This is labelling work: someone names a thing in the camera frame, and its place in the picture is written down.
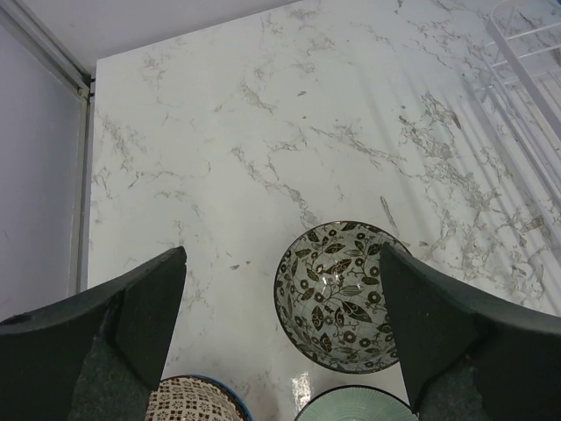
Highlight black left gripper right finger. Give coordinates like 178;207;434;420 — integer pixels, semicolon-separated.
380;245;560;420

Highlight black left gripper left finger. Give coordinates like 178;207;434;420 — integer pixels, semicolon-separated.
1;246;187;420

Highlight pale green ribbed bowl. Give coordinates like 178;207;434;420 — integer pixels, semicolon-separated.
295;385;418;421

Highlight black floral patterned bowl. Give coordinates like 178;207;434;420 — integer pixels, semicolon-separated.
273;221;407;375

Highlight brown checkered blue-rimmed bowl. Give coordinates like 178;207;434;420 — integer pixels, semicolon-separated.
145;375;252;421

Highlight white wire dish rack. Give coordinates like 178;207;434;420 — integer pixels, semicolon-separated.
486;1;560;153

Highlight aluminium corner frame post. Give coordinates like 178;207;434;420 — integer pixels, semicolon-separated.
1;1;95;296

